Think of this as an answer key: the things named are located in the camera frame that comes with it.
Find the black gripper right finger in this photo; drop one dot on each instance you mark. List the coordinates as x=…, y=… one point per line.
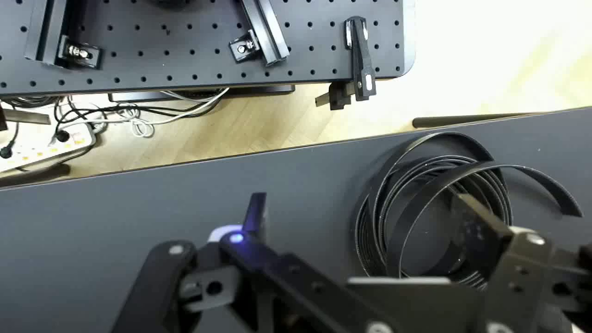
x=523, y=270

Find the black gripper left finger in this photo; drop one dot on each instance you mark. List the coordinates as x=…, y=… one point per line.
x=159, y=283

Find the white power strip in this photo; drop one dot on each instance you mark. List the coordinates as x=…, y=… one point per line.
x=42, y=148

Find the black perforated breadboard plate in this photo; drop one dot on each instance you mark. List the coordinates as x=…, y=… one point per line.
x=185, y=43

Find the black table clamp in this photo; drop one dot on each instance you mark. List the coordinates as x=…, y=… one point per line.
x=359, y=56

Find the black corner bracket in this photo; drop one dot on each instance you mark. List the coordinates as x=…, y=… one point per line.
x=79, y=52
x=244, y=46

